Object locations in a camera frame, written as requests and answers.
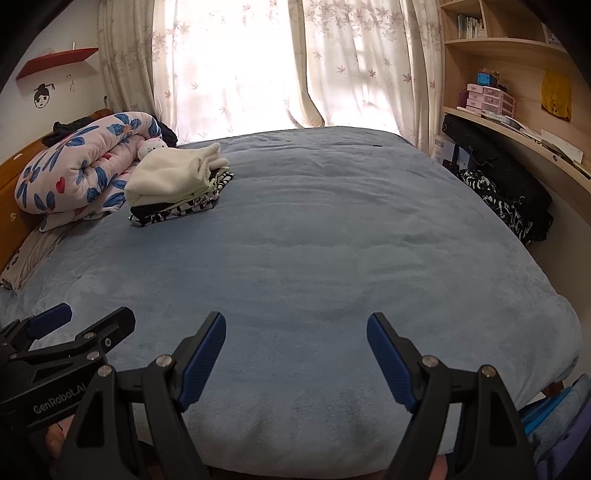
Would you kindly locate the white cat plush toy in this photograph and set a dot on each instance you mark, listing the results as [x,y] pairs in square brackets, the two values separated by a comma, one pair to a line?
[150,147]

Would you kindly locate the blue cloth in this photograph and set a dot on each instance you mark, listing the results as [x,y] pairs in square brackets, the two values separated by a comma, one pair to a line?
[563,406]

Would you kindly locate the floral sheer curtain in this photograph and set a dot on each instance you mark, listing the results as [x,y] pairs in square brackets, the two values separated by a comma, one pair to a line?
[369,55]
[207,69]

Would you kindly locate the red wall shelf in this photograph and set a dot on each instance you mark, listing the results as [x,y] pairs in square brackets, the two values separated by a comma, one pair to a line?
[55,60]

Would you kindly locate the purple mat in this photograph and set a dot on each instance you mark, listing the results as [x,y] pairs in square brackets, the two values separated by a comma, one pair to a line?
[572,461]

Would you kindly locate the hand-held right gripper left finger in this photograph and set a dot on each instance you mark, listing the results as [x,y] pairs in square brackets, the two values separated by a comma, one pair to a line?
[203,364]

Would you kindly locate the black folded garment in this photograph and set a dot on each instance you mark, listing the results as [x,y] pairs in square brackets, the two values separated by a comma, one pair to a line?
[152,210]

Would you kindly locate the wooden shelf unit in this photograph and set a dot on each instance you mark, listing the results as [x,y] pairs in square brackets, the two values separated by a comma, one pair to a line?
[521,60]

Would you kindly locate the magazine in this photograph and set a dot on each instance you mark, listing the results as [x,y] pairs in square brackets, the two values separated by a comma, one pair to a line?
[515,122]

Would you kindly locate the black white striped garment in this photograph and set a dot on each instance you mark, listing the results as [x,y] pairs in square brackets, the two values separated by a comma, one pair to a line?
[184,210]

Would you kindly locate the blue bed blanket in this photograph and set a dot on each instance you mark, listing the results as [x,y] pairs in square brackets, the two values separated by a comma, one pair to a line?
[323,254]

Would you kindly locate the row of books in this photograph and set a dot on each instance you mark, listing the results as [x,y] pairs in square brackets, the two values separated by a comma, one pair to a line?
[471,26]

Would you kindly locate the white fuzzy cardigan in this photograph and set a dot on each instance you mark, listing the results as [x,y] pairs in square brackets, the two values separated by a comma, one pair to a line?
[166,175]

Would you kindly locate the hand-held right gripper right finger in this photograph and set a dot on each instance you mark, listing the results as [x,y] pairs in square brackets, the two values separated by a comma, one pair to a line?
[390,364]

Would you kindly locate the black white patterned cloth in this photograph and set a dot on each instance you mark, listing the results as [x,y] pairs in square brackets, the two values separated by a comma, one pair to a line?
[480,184]

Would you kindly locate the black clothes pile by shelf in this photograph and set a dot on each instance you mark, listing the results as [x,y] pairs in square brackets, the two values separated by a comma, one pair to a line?
[503,170]

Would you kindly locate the small blue toy box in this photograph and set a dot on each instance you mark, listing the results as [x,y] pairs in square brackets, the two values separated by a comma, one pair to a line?
[487,79]

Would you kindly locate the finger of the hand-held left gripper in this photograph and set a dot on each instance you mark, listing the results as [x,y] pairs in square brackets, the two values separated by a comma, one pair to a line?
[51,318]
[106,327]

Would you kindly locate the dark cloth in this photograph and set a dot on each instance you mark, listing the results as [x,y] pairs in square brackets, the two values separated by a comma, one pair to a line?
[64,127]
[168,134]

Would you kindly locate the yellow cloth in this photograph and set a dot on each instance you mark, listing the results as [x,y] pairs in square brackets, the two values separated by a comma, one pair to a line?
[556,94]

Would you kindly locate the beige pillow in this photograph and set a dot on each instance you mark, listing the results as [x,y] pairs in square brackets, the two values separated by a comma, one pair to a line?
[32,254]

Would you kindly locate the floral rolled quilt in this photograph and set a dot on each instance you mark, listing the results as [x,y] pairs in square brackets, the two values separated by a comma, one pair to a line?
[69,166]

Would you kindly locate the pink mini drawer organizer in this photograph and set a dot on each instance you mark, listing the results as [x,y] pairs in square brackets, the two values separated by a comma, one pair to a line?
[489,99]

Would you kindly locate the face wall sticker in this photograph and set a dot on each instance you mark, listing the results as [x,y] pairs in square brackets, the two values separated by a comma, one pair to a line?
[43,97]

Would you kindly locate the white cardboard box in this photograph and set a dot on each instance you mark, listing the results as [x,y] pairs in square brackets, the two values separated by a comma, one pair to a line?
[443,150]

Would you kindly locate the green folded garment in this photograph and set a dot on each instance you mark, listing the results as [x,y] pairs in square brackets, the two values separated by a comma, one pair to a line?
[217,183]

